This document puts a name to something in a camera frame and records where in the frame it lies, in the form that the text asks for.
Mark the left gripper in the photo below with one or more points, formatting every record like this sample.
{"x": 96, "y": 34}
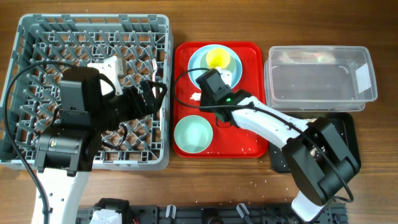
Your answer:
{"x": 138, "y": 110}

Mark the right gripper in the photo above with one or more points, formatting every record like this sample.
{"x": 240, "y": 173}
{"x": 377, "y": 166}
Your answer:
{"x": 204, "y": 100}

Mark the white napkin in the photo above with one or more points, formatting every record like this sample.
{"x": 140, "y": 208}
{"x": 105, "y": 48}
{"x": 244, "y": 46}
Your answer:
{"x": 196, "y": 96}

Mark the white plastic fork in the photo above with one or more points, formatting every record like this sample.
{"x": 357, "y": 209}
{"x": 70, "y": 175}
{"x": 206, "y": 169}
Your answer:
{"x": 154, "y": 70}

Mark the light blue plate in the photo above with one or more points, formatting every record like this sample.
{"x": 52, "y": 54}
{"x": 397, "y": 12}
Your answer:
{"x": 194, "y": 61}

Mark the green food bowl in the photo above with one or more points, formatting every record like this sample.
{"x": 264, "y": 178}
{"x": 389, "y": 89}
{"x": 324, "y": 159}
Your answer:
{"x": 193, "y": 134}

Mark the rice and mushroom leftovers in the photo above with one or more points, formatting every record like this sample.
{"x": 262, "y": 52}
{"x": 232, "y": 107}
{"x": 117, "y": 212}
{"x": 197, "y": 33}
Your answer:
{"x": 314, "y": 152}

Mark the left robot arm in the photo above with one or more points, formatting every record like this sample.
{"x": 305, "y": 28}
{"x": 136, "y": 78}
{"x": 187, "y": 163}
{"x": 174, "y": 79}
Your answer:
{"x": 66, "y": 151}

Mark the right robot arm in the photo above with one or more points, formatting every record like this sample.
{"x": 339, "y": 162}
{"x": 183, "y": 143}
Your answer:
{"x": 319, "y": 160}

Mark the grey plastic dishwasher rack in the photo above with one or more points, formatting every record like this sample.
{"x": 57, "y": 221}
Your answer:
{"x": 44, "y": 41}

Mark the small green saucer bowl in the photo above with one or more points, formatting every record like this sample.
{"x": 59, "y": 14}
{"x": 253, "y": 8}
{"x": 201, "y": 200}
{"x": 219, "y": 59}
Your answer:
{"x": 231, "y": 66}

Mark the yellow plastic cup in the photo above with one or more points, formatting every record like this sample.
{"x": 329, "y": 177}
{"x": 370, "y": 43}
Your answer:
{"x": 218, "y": 57}

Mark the red plastic serving tray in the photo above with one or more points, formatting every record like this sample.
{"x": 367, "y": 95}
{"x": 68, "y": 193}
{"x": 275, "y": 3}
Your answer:
{"x": 228, "y": 141}

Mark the clear plastic storage bin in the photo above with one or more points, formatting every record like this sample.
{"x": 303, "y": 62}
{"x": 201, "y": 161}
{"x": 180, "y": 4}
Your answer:
{"x": 319, "y": 78}

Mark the black plastic tray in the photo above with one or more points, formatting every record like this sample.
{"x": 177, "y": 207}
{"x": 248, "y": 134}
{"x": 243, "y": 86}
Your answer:
{"x": 344, "y": 124}

